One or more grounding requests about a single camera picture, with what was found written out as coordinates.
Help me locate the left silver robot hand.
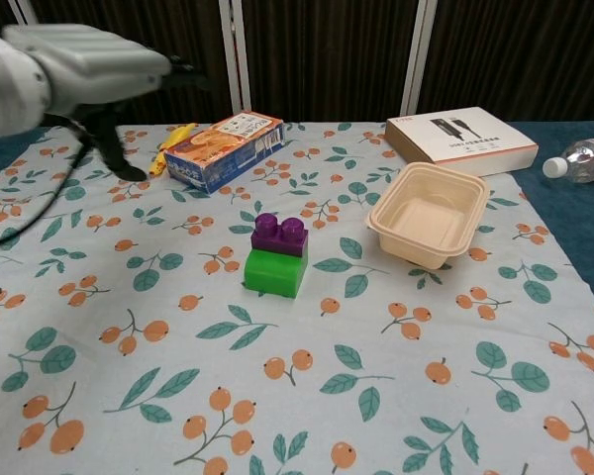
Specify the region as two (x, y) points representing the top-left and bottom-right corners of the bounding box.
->
(0, 24), (212, 182)

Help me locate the small purple toy brick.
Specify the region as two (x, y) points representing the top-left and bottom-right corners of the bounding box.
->
(250, 212), (309, 259)

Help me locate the fruit and leaf print tablecloth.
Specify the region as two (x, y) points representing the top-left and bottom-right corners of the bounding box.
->
(0, 121), (594, 475)

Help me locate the orange and blue snack box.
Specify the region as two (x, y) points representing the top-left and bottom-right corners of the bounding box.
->
(163, 111), (285, 194)

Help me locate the green toy brick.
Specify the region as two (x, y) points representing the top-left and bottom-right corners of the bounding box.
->
(243, 246), (311, 300)

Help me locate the beige takeaway food container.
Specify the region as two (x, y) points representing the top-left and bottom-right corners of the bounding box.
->
(365, 160), (490, 271)

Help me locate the clear plastic water bottle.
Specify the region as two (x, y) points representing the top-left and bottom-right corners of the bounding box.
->
(542, 134), (594, 184)

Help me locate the white partition frame post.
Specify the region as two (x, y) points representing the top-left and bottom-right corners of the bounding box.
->
(217, 0), (253, 114)
(7, 0), (41, 31)
(399, 0), (438, 119)

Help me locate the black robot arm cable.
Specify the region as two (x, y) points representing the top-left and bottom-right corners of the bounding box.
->
(0, 131), (100, 251)

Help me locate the white cable product box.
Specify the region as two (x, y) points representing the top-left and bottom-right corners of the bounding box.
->
(384, 106), (540, 178)

